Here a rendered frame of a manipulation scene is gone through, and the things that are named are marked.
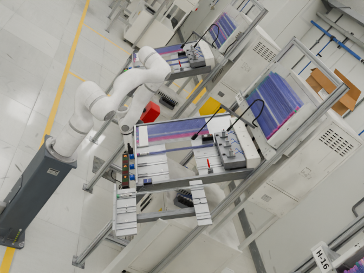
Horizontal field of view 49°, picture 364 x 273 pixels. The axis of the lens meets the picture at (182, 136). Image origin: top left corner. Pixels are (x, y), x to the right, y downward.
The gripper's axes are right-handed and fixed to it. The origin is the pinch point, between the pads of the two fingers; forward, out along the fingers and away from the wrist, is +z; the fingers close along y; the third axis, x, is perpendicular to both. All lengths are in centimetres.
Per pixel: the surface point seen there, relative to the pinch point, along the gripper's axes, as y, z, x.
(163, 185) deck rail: 32.0, 5.8, 18.2
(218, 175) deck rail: 32, 4, 52
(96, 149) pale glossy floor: -99, 61, -41
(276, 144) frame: 34, -14, 86
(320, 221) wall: -32, 128, 155
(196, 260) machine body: 32, 77, 34
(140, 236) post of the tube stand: 61, 15, 2
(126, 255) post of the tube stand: 63, 26, -7
